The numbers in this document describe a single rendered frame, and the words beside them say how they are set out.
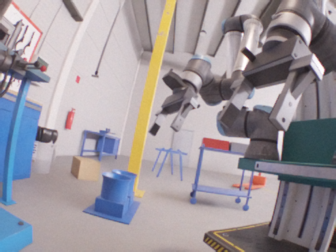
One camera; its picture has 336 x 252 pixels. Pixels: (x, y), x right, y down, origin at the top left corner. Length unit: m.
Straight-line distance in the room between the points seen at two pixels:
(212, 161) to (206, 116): 2.70
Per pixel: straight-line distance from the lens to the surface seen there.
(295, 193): 1.04
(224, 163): 11.36
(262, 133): 0.92
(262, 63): 0.33
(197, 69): 0.68
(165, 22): 3.40
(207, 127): 11.17
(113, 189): 1.70
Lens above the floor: 0.69
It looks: 8 degrees up
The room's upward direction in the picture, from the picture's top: 10 degrees clockwise
